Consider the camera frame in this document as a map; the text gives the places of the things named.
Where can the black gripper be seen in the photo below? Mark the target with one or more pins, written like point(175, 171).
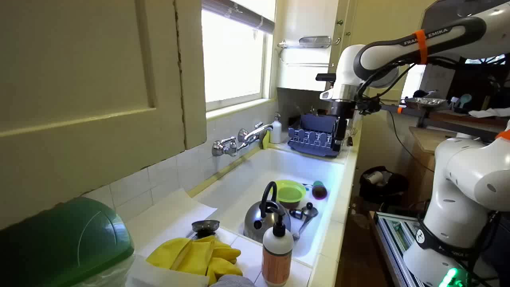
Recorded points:
point(341, 112)

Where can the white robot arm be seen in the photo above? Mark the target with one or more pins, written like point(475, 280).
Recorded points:
point(470, 181)

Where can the cream upper cabinet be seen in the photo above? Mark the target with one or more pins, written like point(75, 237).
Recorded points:
point(92, 92)

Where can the blue dish rack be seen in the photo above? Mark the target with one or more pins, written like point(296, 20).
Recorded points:
point(317, 135)

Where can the white dish soap bottle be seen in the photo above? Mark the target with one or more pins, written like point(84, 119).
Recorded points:
point(276, 132)

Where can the dark cup in sink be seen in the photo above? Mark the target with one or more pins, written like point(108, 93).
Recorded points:
point(319, 192)

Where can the black waste bin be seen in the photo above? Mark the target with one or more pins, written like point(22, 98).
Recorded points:
point(379, 186)

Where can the green plastic bowl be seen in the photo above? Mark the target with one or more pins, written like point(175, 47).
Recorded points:
point(290, 194)

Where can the metal utensil in sink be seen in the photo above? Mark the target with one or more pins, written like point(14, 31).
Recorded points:
point(304, 214)

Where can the window with blind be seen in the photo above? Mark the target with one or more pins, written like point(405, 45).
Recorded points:
point(236, 41)

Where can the soap pump bottle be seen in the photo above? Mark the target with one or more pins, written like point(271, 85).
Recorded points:
point(277, 246)

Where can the black sink strainer plug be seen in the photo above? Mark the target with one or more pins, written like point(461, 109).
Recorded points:
point(204, 227)

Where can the yellow rubber gloves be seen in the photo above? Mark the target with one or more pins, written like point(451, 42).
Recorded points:
point(206, 257)

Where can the green lid container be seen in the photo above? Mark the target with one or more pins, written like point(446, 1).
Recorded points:
point(64, 246)

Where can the black camera on stand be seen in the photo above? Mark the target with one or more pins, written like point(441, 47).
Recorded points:
point(325, 77)

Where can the chrome wall faucet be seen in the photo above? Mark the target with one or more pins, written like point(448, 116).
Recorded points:
point(241, 141)

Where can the steel kettle black handle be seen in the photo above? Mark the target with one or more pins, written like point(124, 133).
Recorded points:
point(265, 213)

